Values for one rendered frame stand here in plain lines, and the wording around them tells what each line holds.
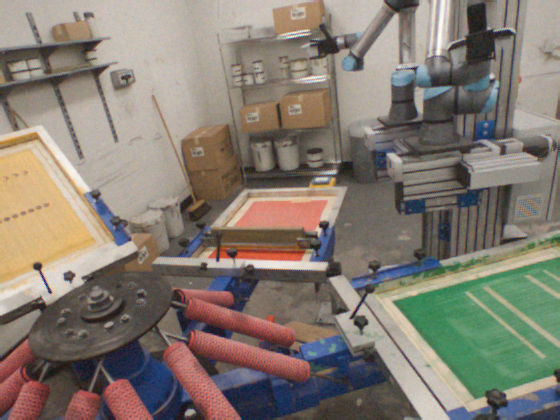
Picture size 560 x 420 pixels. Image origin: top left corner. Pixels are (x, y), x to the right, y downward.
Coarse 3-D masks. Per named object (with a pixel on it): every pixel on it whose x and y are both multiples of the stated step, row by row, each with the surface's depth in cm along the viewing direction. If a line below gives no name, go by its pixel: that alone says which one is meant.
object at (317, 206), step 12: (288, 204) 209; (300, 204) 206; (312, 204) 204; (324, 204) 201; (312, 216) 191; (312, 228) 180; (264, 252) 168; (276, 252) 166; (288, 252) 164; (300, 252) 163
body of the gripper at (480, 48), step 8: (472, 32) 110; (480, 32) 106; (472, 40) 106; (480, 40) 106; (488, 40) 105; (472, 48) 108; (480, 48) 107; (488, 48) 106; (472, 56) 109; (480, 56) 109; (488, 56) 107; (472, 64) 109
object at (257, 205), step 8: (256, 208) 210; (264, 208) 209; (272, 208) 207; (280, 208) 206; (248, 216) 203; (240, 224) 196; (216, 248) 178; (224, 248) 176; (240, 248) 174; (248, 248) 173; (208, 256) 172; (224, 256) 170; (240, 256) 168; (248, 256) 167
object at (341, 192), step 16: (256, 192) 223; (272, 192) 220; (288, 192) 217; (304, 192) 214; (320, 192) 211; (336, 192) 208; (336, 208) 187; (224, 224) 197; (336, 224) 179; (192, 256) 168
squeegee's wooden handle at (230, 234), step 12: (216, 228) 171; (228, 228) 169; (240, 228) 167; (252, 228) 166; (264, 228) 164; (276, 228) 162; (288, 228) 160; (300, 228) 159; (216, 240) 173; (228, 240) 171; (240, 240) 169; (252, 240) 168; (264, 240) 166; (276, 240) 164; (288, 240) 162
